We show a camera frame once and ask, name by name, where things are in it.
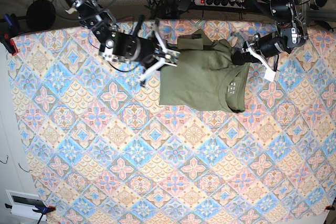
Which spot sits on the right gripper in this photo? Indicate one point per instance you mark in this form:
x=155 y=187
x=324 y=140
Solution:
x=163 y=55

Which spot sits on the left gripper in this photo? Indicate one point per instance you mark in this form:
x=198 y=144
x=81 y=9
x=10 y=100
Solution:
x=260 y=50

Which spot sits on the green t-shirt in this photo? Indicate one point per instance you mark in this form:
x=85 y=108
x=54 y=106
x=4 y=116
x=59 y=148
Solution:
x=205 y=78

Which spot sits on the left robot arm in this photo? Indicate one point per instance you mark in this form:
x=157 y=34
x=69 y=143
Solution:
x=291 y=33

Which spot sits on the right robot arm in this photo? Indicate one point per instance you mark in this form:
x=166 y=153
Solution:
x=115 y=45

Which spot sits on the white power strip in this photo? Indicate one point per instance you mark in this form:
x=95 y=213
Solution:
x=219 y=3

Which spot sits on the patterned tablecloth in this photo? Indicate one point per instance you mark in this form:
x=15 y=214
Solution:
x=101 y=149

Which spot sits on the black round stool base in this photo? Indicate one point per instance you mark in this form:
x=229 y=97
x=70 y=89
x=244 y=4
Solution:
x=40 y=15

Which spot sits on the orange black clamp left top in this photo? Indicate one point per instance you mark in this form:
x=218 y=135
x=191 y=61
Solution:
x=7 y=38

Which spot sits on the orange clamp bottom right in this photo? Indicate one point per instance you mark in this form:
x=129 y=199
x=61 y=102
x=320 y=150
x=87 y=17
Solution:
x=330 y=208

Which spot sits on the blue clamp bottom left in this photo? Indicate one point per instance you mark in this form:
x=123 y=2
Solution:
x=43 y=210

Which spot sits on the white wall socket box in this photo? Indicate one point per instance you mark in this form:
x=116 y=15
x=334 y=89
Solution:
x=23 y=204

